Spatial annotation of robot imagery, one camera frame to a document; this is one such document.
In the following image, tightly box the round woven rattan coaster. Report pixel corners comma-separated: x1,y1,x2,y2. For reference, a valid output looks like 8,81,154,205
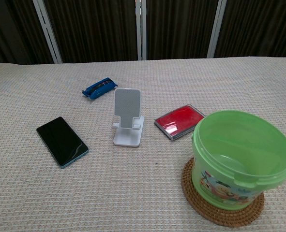
181,157,265,227

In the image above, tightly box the green plastic bucket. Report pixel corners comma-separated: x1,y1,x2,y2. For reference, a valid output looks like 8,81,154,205
191,110,286,207

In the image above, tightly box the beige woven tablecloth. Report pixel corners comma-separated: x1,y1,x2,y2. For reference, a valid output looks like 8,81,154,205
0,56,286,232

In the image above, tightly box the white phone stand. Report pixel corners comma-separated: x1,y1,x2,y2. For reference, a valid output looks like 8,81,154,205
112,87,145,147

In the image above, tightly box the white screen frame post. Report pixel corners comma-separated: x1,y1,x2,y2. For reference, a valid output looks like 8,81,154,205
135,0,148,60
32,0,63,64
206,0,228,58

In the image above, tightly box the black smartphone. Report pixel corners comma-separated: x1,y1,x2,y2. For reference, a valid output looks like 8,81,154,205
36,116,90,169

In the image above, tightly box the red flat box clear lid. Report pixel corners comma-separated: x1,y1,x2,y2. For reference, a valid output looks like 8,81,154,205
154,103,206,141

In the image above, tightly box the blue snack packet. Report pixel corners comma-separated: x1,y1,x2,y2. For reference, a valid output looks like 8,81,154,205
82,77,119,100

